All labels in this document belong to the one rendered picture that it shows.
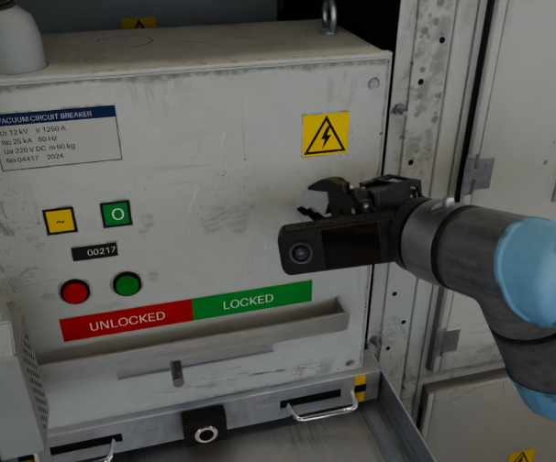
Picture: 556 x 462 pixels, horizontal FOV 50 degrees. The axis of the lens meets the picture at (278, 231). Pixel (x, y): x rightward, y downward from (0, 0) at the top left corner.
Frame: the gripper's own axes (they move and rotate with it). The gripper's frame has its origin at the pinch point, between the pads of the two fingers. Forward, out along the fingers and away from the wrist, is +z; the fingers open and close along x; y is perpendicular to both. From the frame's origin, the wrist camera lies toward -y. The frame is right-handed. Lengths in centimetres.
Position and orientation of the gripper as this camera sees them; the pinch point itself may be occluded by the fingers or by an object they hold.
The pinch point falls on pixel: (297, 207)
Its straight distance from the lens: 70.7
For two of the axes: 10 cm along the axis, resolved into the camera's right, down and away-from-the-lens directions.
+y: 8.7, -2.6, 4.3
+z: -4.8, -2.0, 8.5
